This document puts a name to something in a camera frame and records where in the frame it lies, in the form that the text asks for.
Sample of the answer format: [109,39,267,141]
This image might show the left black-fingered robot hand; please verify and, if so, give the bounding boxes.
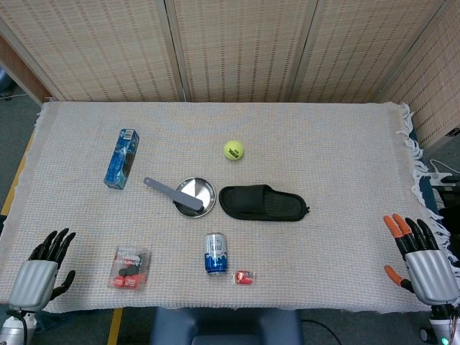
[6,227,78,312]

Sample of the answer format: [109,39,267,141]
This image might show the right orange-tipped robot hand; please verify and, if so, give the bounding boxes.
[382,213,460,307]

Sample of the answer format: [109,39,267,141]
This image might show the black slipper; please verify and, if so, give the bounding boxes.
[218,184,311,222]

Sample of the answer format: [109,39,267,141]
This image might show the clear blister pack red items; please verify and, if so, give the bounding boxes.
[106,245,152,291]

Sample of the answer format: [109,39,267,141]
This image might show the white power strip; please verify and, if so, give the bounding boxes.
[428,159,454,188]

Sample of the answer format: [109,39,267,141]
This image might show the blue cardboard box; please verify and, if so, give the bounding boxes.
[103,129,141,190]

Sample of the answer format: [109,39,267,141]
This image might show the beige woven tablecloth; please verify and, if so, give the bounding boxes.
[0,100,452,314]

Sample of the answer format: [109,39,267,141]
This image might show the red candy packet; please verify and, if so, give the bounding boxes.
[232,269,259,287]

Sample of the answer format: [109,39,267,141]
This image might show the blue and silver drink can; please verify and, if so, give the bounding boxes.
[203,232,230,277]

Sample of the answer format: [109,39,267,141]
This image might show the round steel plate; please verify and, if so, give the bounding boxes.
[172,176,217,219]

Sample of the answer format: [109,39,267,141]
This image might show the beige woven screen panel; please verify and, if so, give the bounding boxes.
[290,0,451,104]
[379,0,460,148]
[0,0,180,103]
[164,0,321,104]

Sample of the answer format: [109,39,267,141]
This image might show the brown woven screen panel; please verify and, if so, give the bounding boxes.
[0,34,55,106]

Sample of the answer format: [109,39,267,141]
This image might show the yellow tennis ball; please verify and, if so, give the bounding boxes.
[224,139,246,162]

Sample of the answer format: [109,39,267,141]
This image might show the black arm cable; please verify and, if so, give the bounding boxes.
[6,310,31,345]

